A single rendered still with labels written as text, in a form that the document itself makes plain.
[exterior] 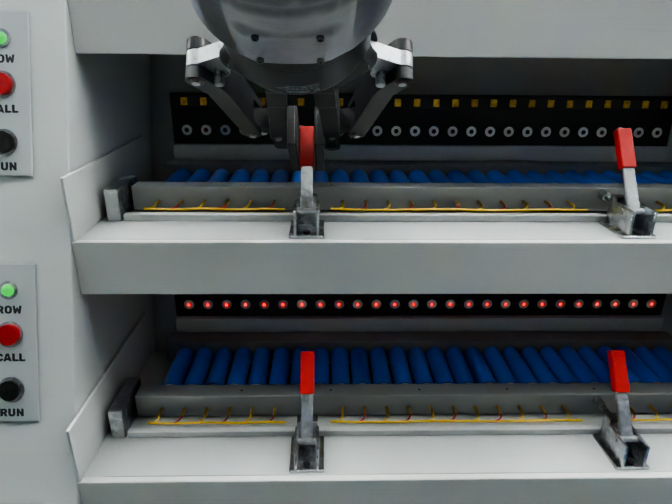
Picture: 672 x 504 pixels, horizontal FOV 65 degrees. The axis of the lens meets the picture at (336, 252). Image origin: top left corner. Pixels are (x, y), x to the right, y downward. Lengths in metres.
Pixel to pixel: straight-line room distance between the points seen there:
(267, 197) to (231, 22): 0.29
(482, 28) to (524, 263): 0.19
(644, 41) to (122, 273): 0.45
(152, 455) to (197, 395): 0.06
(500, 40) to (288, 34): 0.28
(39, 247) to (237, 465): 0.23
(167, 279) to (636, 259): 0.37
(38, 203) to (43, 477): 0.21
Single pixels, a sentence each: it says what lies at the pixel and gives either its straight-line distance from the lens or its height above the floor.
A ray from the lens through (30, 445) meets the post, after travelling 0.50.
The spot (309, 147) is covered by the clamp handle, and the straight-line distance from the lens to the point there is 0.44.
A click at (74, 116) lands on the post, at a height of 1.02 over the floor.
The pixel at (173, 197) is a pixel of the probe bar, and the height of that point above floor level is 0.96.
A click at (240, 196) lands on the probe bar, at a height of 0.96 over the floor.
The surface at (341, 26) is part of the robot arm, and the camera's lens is 0.21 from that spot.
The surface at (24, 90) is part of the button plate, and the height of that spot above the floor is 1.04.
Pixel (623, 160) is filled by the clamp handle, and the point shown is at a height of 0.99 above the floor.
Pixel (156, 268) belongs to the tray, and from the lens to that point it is 0.44.
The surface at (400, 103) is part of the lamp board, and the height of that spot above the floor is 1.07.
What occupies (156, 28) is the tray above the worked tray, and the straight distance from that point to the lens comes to 0.46.
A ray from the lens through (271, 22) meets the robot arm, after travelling 0.20.
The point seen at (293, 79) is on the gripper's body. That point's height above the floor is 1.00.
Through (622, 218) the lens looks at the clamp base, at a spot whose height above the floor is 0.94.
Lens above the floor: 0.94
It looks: 3 degrees down
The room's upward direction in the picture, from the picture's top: straight up
